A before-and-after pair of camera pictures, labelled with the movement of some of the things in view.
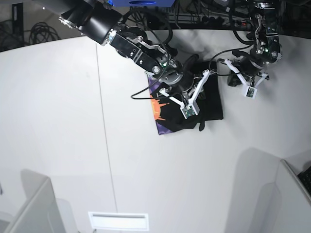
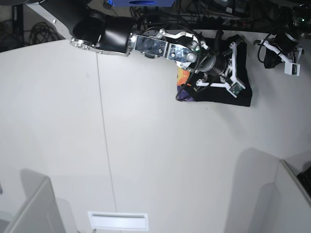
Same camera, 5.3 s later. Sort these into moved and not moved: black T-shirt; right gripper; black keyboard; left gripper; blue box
Moved: left gripper; right gripper; black T-shirt
Not moved: blue box; black keyboard
